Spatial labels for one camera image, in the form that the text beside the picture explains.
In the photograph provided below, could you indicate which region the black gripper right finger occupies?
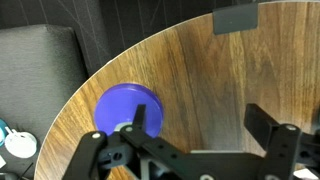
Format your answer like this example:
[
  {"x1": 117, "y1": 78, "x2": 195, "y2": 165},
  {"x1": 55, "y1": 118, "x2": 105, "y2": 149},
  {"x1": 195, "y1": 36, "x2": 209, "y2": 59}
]
[{"x1": 244, "y1": 103, "x2": 301, "y2": 151}]

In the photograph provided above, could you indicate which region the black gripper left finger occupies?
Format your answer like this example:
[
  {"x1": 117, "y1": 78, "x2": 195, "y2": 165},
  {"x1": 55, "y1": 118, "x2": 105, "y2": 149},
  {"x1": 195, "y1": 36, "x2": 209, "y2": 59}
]
[{"x1": 120, "y1": 104, "x2": 185, "y2": 161}]

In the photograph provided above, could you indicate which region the white round container on floor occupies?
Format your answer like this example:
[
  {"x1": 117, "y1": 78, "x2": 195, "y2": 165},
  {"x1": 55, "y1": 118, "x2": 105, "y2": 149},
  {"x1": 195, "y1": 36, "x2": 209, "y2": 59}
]
[{"x1": 4, "y1": 127, "x2": 37, "y2": 159}]

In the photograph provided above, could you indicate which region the purple round lid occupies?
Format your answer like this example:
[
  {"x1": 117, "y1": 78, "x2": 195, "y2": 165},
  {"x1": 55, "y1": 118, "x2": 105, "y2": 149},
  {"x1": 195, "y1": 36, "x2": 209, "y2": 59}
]
[{"x1": 94, "y1": 83, "x2": 164, "y2": 137}]

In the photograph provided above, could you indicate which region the black table clamp pad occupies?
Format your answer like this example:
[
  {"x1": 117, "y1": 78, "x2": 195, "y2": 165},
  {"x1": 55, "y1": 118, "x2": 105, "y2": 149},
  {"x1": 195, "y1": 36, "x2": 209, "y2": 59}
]
[{"x1": 212, "y1": 3, "x2": 258, "y2": 35}]

